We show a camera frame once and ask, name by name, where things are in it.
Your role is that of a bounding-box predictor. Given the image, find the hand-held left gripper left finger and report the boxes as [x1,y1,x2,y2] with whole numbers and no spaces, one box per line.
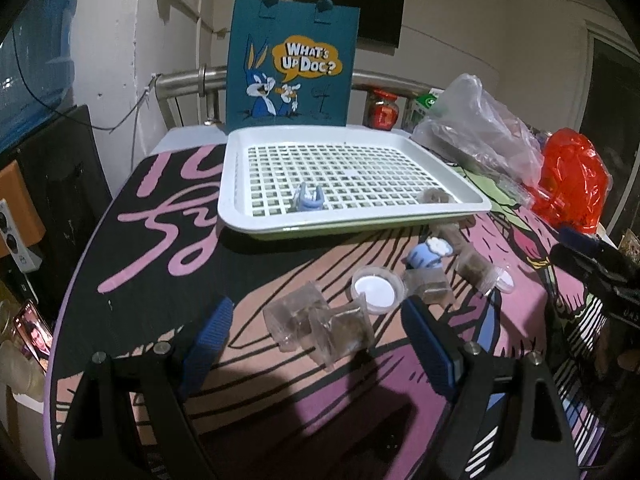
[52,295,237,480]

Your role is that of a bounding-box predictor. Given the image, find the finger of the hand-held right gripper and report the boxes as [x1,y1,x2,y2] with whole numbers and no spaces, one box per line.
[549,245,612,283]
[557,225,617,257]

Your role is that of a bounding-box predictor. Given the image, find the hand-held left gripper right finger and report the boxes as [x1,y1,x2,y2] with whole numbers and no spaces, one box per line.
[399,295,582,480]

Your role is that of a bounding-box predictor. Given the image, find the small clear cup brown contents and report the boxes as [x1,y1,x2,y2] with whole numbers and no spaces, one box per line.
[417,187,456,206]
[307,300,373,372]
[262,282,331,353]
[432,222,466,251]
[402,267,453,307]

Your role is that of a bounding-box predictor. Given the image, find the small clear cup white lid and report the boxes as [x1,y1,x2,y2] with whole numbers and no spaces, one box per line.
[350,265,406,317]

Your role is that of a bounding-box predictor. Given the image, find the small blue and white toy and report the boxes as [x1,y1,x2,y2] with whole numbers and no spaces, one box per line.
[404,237,453,271]

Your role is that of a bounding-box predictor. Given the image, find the white slotted plastic tray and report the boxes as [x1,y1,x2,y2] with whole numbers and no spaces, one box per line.
[217,125,493,241]

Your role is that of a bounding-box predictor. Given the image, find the red plastic bag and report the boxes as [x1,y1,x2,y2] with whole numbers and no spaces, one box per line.
[530,129,614,235]

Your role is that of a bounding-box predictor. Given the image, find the clear plastic bag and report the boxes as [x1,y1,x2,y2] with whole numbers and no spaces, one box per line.
[412,74,547,197]

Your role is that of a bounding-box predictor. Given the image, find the small blue clip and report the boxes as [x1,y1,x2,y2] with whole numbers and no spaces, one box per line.
[290,182,326,213]

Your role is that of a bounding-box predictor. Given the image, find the smartphone with lit screen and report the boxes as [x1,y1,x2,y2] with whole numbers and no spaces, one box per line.
[12,300,54,362]

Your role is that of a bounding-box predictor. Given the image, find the pale plastic container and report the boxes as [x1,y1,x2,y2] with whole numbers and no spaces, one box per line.
[0,340,47,402]

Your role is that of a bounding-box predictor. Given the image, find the green and white carton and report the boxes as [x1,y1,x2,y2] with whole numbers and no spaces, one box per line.
[402,87,447,132]

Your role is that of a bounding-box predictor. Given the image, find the black water dispenser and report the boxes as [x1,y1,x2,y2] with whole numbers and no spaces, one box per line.
[27,105,115,311]

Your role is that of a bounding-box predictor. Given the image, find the white power strip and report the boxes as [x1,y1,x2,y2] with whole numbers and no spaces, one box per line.
[0,200,42,273]

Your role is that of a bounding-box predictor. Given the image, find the red lid glass jar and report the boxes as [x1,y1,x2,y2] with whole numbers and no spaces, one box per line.
[367,89,402,129]

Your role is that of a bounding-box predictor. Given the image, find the wooden box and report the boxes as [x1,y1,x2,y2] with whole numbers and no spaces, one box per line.
[0,162,47,256]

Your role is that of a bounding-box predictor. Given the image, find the blue cartoon rabbit tote bag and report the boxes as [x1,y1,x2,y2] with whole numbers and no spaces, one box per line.
[225,0,362,135]

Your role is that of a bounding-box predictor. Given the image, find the blue water dispenser bottle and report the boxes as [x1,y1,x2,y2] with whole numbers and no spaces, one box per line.
[0,0,80,153]

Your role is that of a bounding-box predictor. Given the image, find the white door frame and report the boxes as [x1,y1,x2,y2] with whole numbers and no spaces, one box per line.
[580,19,640,233]

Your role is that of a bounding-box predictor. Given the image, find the steel bed rail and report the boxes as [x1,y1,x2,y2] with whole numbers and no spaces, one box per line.
[155,64,431,128]

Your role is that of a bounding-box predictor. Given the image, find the black wall television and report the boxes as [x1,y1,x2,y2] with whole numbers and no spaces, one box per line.
[295,0,406,53]

